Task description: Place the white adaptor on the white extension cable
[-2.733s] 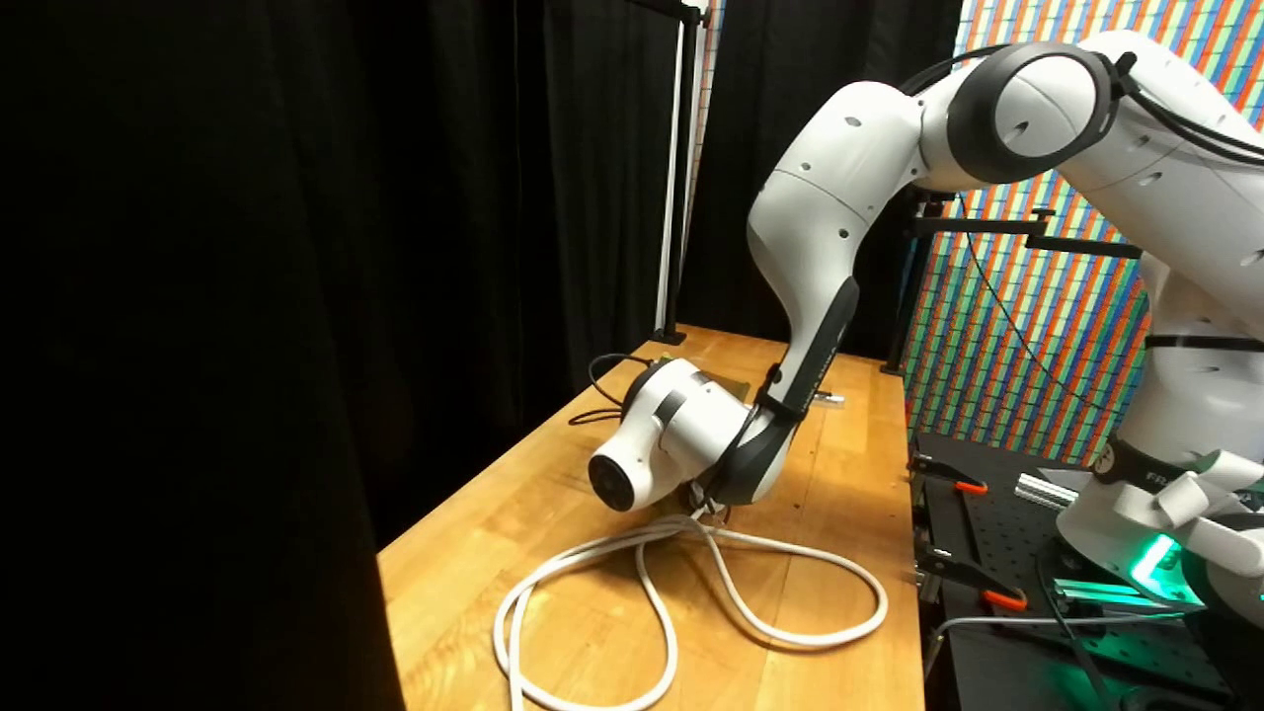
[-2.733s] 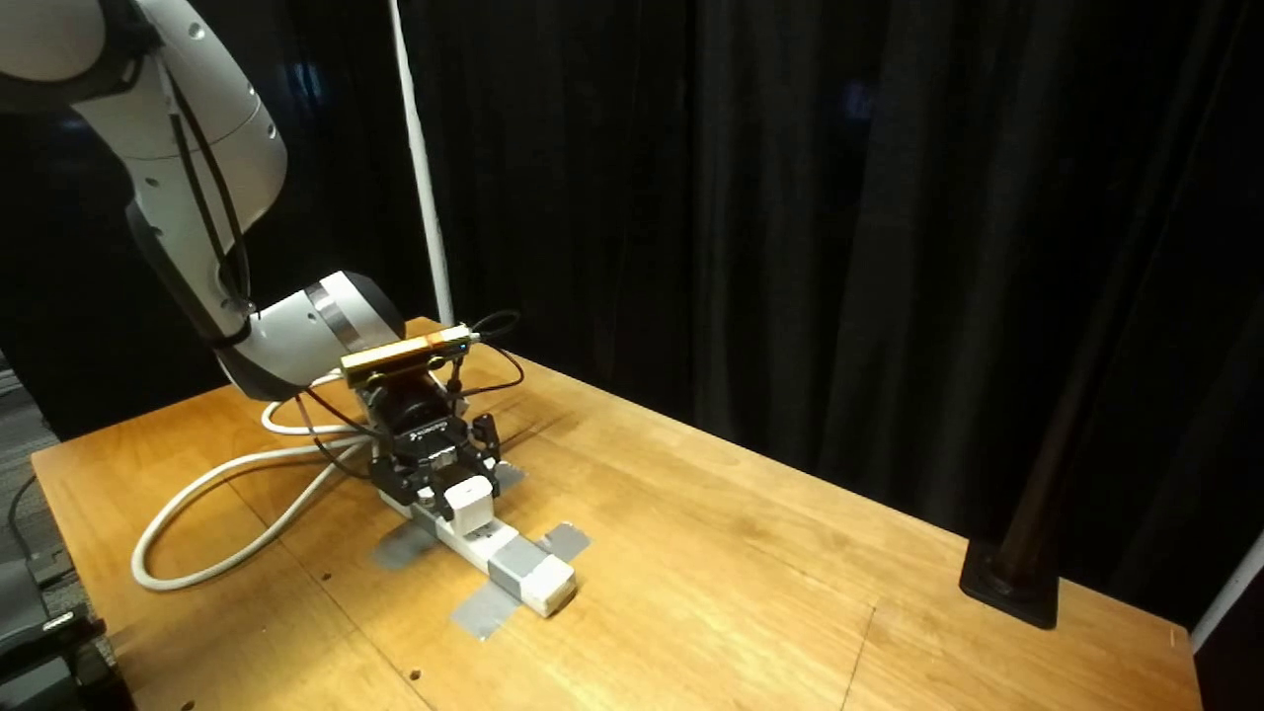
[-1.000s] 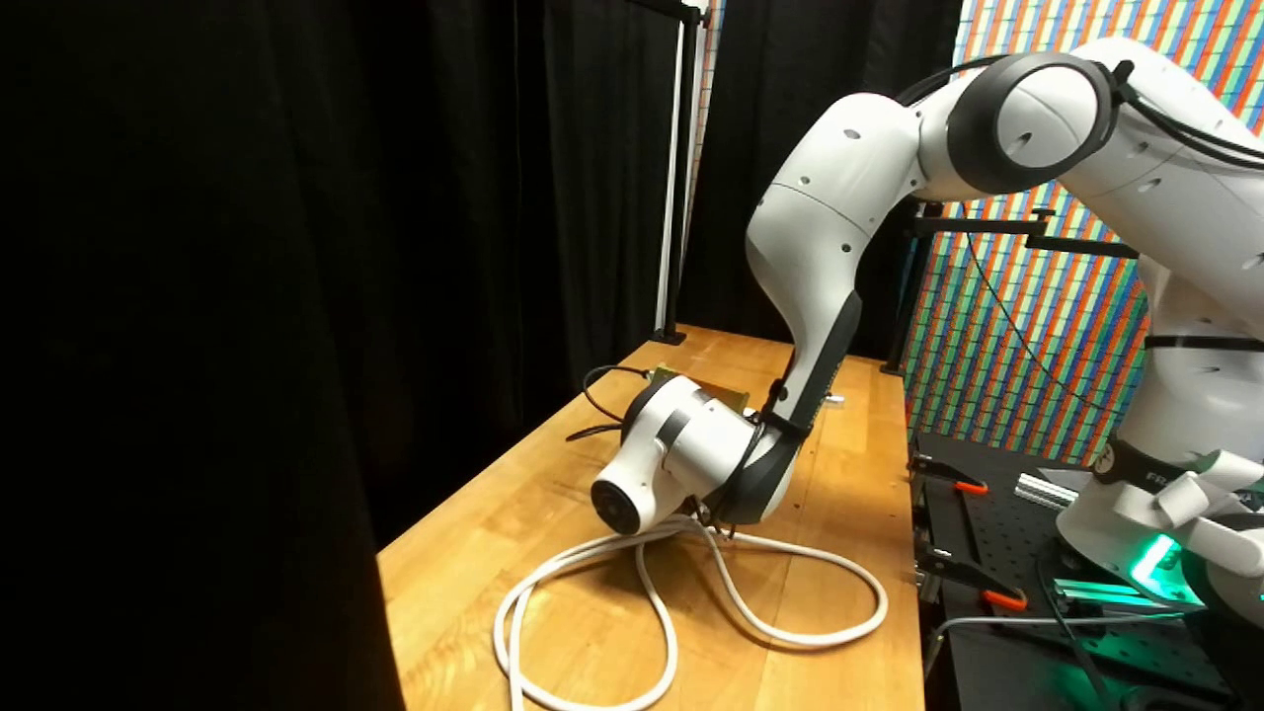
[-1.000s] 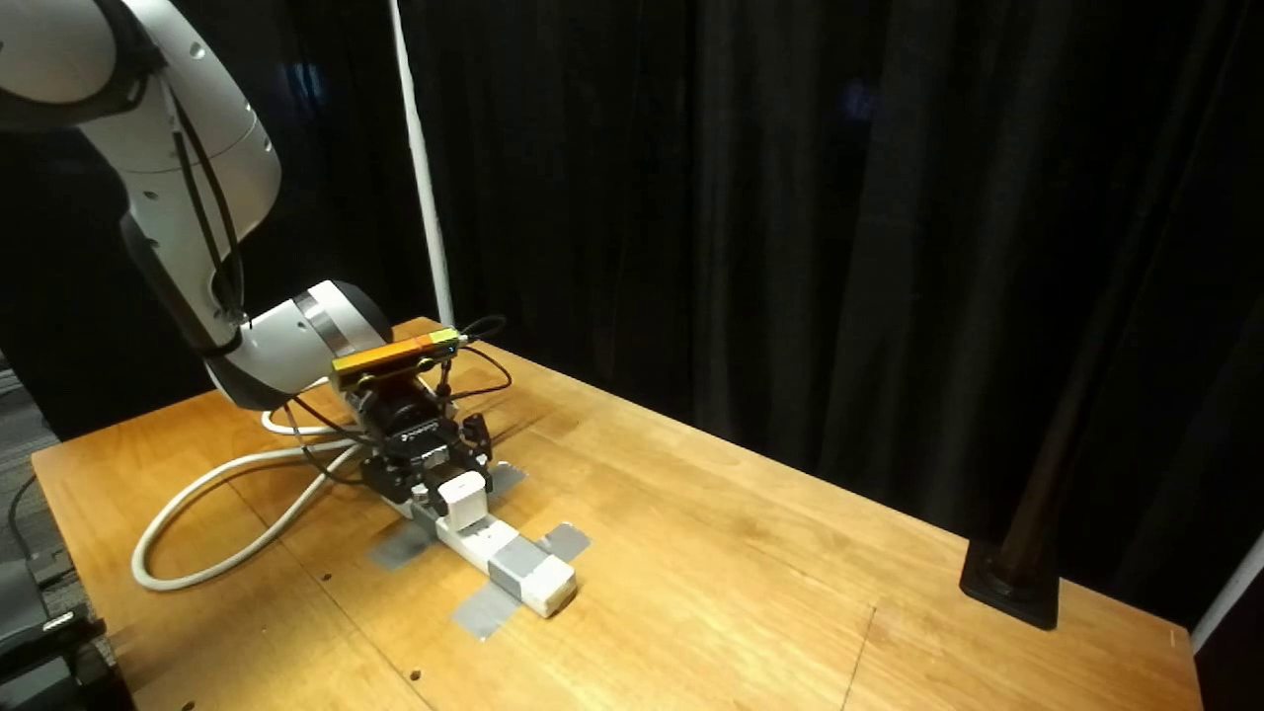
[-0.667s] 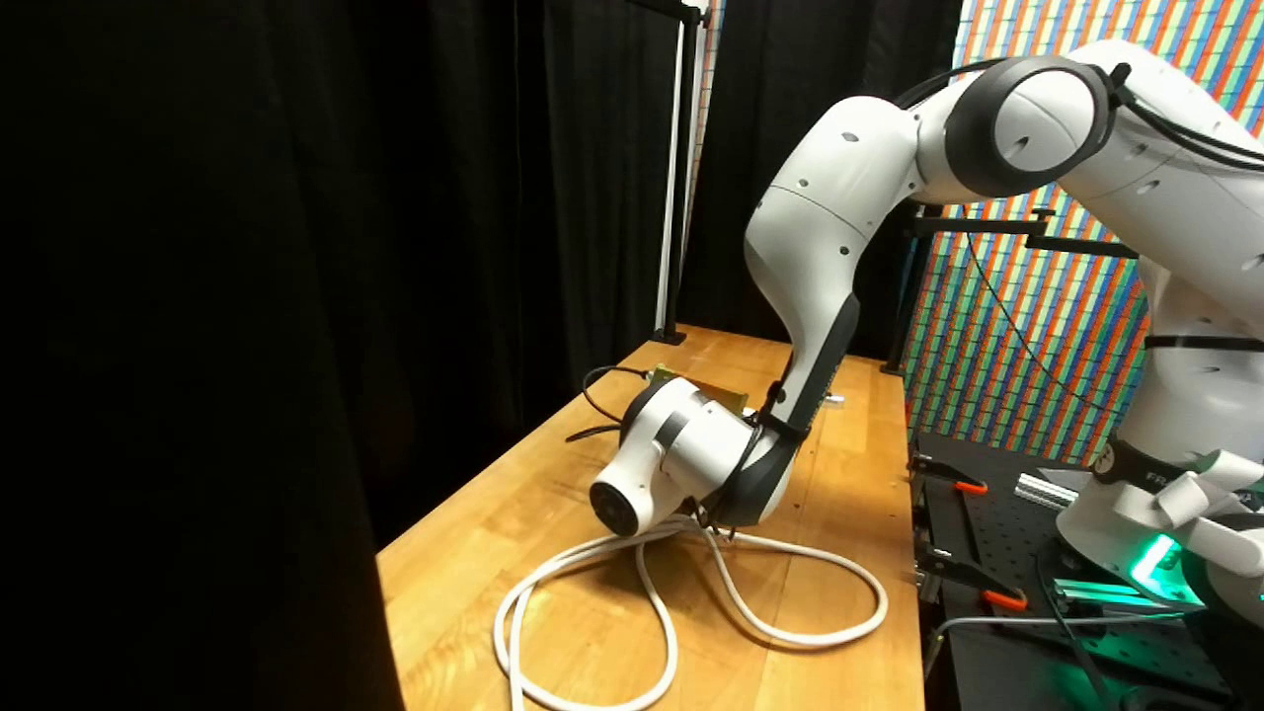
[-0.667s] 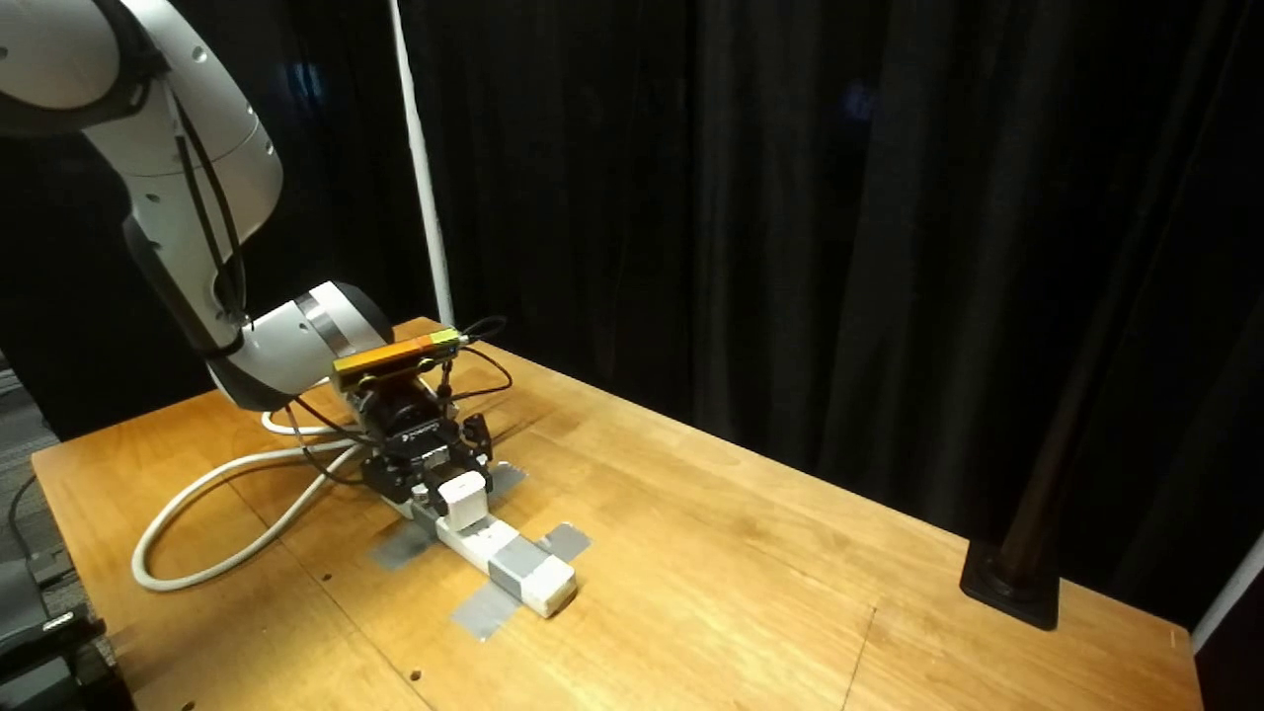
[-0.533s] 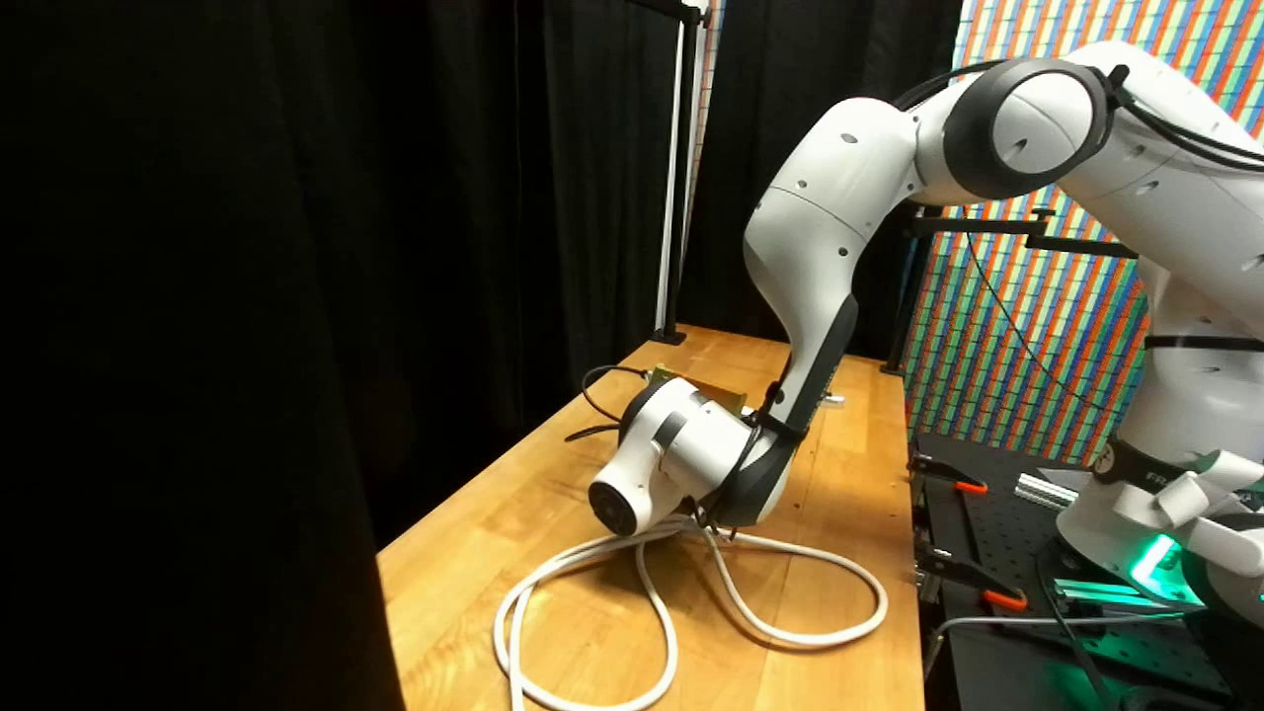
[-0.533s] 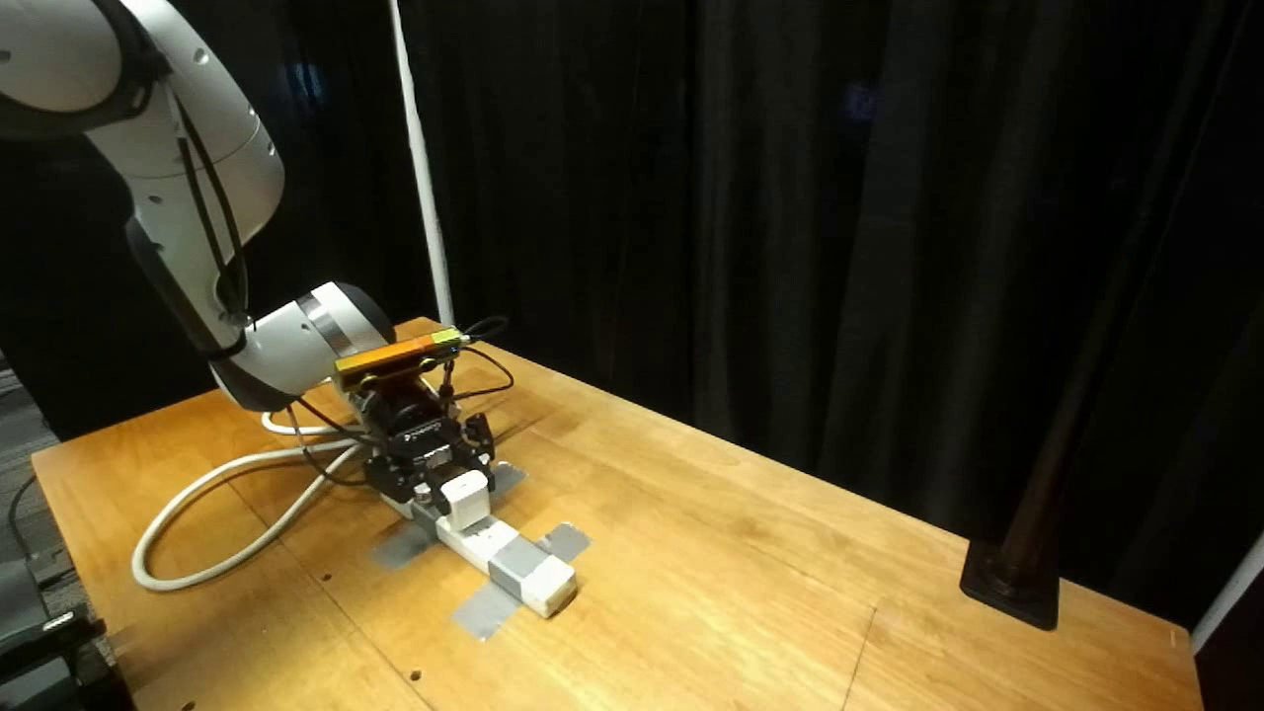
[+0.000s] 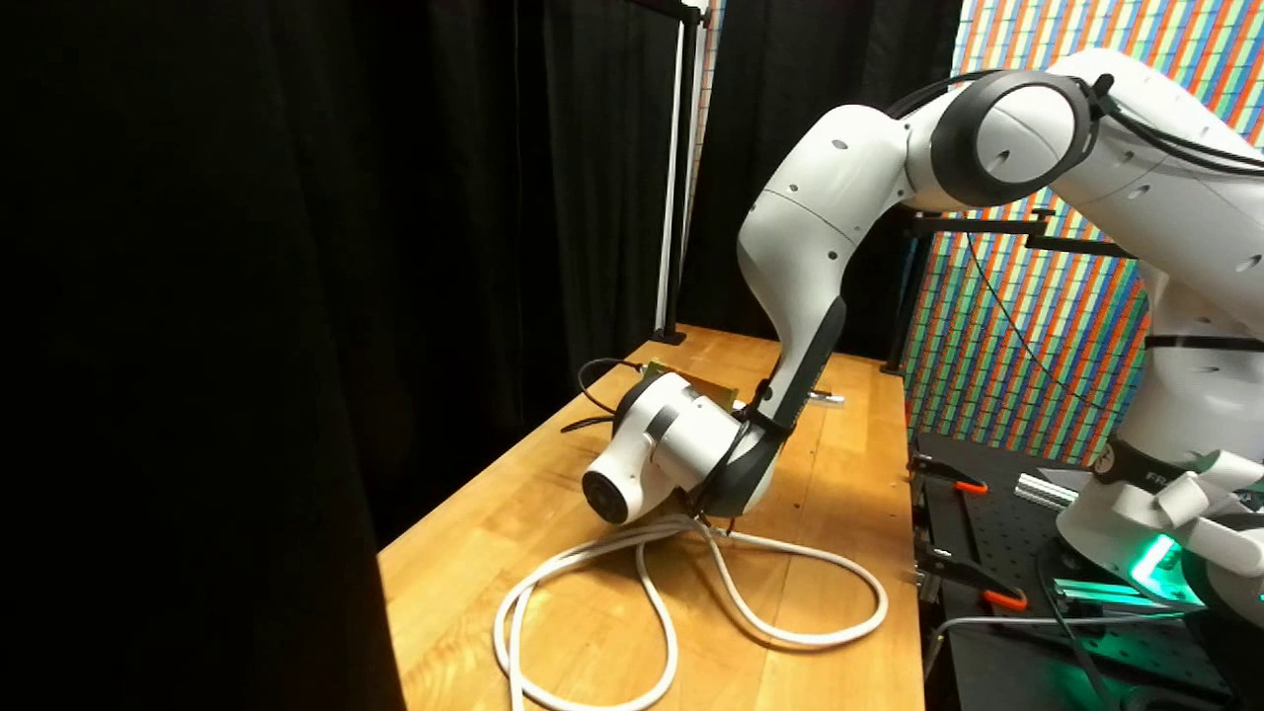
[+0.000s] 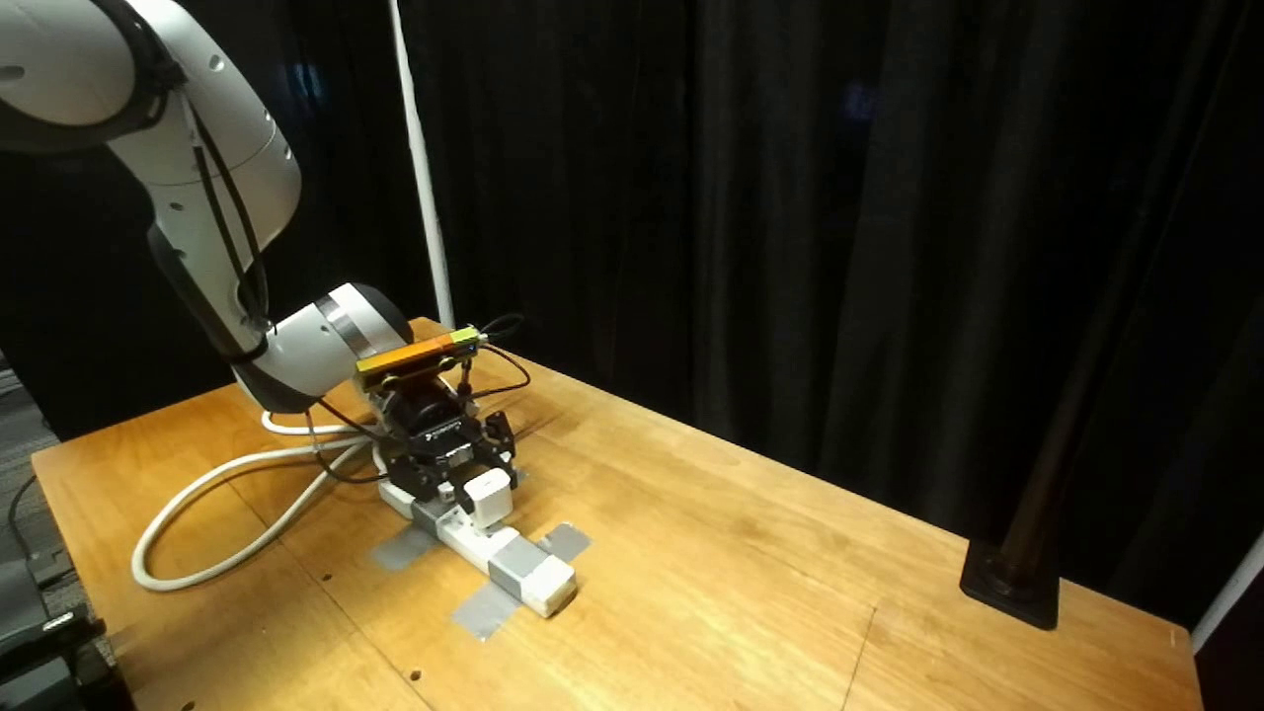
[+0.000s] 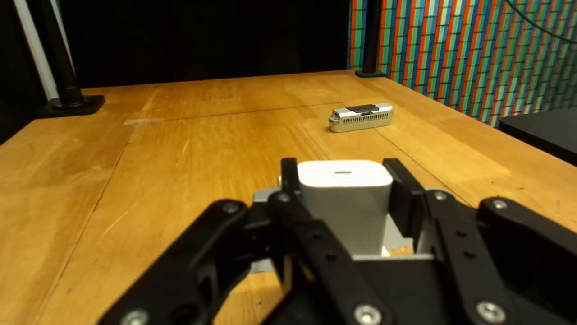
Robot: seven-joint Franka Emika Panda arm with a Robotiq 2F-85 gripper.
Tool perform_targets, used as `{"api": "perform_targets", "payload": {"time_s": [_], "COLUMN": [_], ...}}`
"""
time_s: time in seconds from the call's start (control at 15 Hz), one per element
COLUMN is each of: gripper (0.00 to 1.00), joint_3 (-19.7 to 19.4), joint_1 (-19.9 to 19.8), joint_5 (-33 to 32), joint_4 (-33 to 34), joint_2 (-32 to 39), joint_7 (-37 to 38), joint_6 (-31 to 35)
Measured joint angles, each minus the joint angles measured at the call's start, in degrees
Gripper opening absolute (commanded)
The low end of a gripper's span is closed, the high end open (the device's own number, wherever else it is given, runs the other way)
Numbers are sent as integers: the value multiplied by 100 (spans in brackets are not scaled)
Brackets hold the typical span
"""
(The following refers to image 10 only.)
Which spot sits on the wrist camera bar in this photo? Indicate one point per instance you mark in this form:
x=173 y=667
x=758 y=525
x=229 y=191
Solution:
x=416 y=351

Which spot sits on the white plug adaptor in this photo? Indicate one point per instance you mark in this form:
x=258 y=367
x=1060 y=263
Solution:
x=482 y=500

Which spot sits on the black curtain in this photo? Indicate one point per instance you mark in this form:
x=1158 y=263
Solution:
x=813 y=200

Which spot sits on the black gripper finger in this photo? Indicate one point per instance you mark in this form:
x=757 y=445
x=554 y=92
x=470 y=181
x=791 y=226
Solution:
x=428 y=495
x=504 y=449

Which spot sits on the white pole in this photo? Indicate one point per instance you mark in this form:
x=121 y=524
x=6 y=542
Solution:
x=418 y=159
x=1229 y=592

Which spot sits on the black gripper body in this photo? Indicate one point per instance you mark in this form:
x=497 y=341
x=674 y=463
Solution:
x=418 y=428

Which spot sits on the black stand post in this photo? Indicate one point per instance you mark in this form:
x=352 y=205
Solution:
x=1007 y=578

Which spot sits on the black breadboard table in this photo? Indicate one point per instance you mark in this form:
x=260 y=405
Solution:
x=39 y=657

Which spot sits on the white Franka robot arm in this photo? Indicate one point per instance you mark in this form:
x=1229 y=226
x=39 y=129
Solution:
x=197 y=142

